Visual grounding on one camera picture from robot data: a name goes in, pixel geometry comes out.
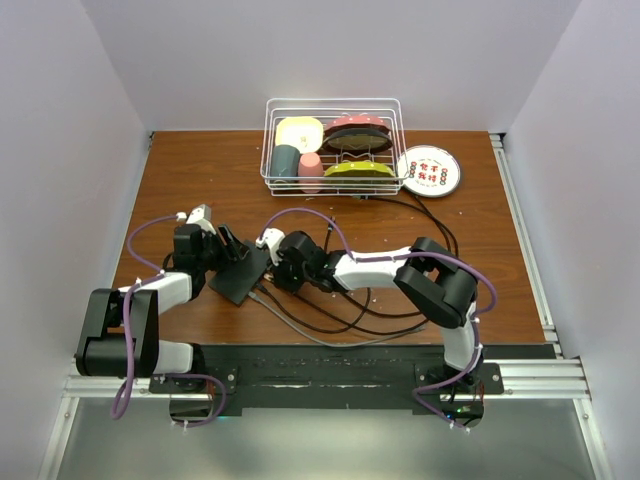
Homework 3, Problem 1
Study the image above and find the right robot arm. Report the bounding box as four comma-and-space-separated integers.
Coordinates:
256, 228, 486, 393

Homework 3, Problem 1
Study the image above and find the black network switch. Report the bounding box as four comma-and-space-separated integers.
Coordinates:
208, 245, 270, 306

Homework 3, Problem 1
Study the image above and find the cream square bowl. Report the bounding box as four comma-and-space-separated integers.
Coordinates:
274, 116, 324, 154

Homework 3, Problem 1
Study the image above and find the grey ethernet cable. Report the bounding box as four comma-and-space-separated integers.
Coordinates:
247, 289, 429, 349

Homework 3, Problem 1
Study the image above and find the pink cup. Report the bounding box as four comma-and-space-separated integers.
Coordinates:
298, 152, 324, 194

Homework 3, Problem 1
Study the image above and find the red dotted plate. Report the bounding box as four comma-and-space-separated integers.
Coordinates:
324, 113, 390, 135

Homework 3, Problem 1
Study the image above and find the white round printed plate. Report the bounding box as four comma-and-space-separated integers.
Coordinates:
396, 145, 462, 198

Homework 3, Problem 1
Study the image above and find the aluminium front rail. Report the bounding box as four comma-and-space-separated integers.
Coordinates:
62, 359, 591, 400

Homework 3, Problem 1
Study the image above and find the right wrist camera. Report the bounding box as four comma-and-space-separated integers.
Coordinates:
255, 227, 285, 266

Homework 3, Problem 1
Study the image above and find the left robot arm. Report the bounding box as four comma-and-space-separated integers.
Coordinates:
75, 224, 249, 392

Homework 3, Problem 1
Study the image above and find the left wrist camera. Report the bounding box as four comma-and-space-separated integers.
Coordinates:
186, 204, 216, 234

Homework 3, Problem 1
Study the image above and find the black round ethernet cable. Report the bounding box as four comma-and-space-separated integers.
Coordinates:
254, 282, 374, 337

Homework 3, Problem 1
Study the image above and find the black cable teal band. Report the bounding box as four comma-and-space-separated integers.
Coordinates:
261, 194, 459, 342

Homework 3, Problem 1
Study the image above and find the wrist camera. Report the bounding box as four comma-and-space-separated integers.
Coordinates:
255, 227, 285, 266
186, 204, 216, 234

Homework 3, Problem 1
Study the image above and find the yellow-green dotted plate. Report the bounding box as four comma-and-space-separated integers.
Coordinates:
324, 160, 394, 179

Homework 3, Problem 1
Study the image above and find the white wire dish rack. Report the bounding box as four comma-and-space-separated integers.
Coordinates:
260, 98, 409, 196

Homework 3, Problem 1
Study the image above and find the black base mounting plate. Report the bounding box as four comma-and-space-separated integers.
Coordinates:
87, 342, 559, 419

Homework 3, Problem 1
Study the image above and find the grey-blue mug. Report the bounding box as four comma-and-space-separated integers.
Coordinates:
269, 144, 301, 179

